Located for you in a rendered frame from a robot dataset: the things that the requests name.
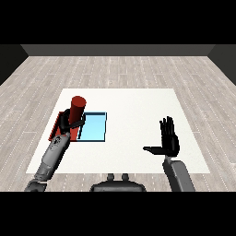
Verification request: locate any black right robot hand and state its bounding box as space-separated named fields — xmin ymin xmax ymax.
xmin=142 ymin=115 xmax=181 ymax=158

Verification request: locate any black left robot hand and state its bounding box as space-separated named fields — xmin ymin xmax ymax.
xmin=58 ymin=109 xmax=87 ymax=136

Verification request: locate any red can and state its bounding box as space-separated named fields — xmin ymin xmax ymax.
xmin=68 ymin=96 xmax=88 ymax=125

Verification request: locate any red shallow open box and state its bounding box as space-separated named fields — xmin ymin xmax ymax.
xmin=48 ymin=111 xmax=81 ymax=142

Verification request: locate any light blue shallow open box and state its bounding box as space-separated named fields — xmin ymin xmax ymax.
xmin=77 ymin=112 xmax=108 ymax=143

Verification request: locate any dark grey robot body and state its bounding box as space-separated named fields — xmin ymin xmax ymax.
xmin=89 ymin=173 xmax=148 ymax=193

